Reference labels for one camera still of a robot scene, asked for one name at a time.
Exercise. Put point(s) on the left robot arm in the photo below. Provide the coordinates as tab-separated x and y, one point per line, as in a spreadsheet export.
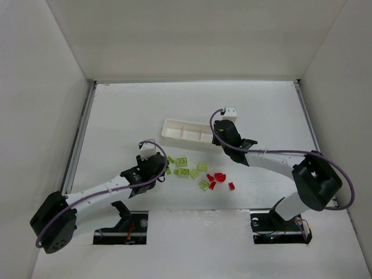
60	218

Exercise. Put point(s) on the green 2x3 lego upper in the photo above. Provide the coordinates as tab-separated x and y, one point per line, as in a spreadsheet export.
181	162

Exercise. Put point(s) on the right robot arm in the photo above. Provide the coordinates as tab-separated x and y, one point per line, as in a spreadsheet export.
315	180

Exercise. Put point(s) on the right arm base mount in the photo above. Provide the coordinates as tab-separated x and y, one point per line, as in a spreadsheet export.
268	227

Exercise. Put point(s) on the small green lego curved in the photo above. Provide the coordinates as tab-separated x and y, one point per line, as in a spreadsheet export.
171	160

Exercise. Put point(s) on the white three-compartment tray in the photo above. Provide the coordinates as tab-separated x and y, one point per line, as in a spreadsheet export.
189	134

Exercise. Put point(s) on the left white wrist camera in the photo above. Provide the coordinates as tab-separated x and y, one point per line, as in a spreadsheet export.
147	150

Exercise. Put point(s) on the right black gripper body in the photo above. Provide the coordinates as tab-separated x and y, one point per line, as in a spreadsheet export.
222	128

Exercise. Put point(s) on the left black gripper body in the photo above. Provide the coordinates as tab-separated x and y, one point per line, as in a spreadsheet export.
158	162

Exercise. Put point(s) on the green 2x3 lego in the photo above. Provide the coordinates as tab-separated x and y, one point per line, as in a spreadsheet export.
181	162
183	172

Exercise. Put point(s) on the green square lego lower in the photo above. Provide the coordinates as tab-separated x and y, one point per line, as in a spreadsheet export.
204	185

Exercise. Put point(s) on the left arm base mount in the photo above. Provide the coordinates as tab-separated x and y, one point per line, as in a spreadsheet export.
130	227

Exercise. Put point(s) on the red round lego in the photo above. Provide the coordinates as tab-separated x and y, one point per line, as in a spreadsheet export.
220	177

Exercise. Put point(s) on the red lego wedge middle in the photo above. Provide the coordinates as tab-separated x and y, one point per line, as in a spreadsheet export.
212	185

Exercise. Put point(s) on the green 2x3 lego lower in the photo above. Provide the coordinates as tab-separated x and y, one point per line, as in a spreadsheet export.
183	172

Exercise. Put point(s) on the red lego block right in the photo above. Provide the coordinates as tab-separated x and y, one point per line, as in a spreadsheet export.
231	186

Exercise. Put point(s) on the green 2x2 lego studs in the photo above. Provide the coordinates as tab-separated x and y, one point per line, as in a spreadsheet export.
202	166

